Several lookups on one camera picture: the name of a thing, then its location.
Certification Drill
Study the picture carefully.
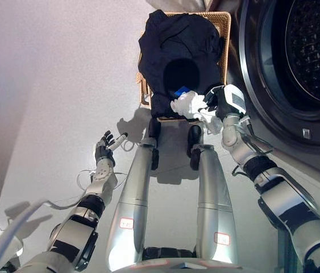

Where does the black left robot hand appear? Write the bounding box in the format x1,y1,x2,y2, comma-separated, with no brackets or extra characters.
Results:
94,130,129,167

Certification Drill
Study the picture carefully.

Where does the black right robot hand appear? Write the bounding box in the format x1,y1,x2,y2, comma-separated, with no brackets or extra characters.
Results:
204,84,247,120

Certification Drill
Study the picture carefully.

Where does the white garment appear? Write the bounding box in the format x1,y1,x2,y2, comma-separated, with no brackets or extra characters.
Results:
170,90,224,135

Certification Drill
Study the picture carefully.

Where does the grey front-load washing machine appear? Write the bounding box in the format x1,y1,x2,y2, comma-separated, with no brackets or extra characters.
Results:
218,0,320,201

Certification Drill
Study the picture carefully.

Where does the woven wicker laundry basket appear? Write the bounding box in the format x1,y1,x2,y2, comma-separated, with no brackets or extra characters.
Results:
135,11,232,123

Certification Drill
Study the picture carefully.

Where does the blue garment tag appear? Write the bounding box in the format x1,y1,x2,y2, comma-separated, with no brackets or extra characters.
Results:
174,86,190,98

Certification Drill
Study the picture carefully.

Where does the silver left robot leg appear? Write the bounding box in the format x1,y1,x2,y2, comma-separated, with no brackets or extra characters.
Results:
105,138,160,271

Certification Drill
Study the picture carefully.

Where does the black right robot foot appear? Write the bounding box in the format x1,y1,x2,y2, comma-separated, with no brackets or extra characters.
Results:
186,125,203,149

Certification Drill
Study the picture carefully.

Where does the black robot foot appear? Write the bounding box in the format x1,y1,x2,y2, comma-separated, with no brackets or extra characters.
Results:
147,117,162,140
186,125,203,149

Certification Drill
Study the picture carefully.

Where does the black left robot foot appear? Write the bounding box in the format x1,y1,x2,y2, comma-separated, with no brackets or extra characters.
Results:
147,117,162,140

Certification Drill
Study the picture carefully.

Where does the black garment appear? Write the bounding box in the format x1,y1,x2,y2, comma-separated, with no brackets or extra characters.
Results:
138,9,226,120

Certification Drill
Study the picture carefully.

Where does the grey robot torso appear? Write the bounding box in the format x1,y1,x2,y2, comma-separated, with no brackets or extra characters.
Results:
110,246,259,273

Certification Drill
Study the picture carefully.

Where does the thick white cable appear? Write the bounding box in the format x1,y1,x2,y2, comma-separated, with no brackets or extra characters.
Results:
0,198,83,273

